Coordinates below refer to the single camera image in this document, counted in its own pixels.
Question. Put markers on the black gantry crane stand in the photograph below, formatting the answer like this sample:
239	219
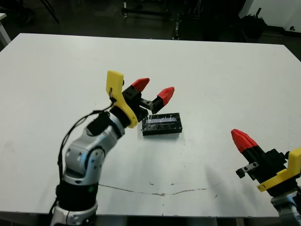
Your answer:
145	11

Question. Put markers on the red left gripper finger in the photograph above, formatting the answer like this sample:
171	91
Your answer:
165	95
141	83

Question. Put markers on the black round bin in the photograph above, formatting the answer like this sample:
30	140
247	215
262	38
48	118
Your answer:
252	24

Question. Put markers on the small black wall fixture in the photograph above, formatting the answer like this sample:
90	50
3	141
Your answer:
291	28

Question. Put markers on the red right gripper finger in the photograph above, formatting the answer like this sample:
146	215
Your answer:
251	142
241	144

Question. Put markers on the black glossy box lid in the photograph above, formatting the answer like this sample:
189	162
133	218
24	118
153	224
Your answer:
162	128

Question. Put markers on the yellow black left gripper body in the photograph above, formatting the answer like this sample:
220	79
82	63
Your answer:
117	94

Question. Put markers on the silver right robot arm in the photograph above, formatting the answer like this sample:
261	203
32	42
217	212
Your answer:
285	209

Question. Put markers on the folded tripods bundle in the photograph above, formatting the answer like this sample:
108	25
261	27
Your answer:
176	28

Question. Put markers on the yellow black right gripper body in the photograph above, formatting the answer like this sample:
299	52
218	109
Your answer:
272	167

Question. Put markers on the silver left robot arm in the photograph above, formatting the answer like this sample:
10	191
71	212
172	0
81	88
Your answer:
82	153

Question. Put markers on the white side table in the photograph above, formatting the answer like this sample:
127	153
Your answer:
2	30

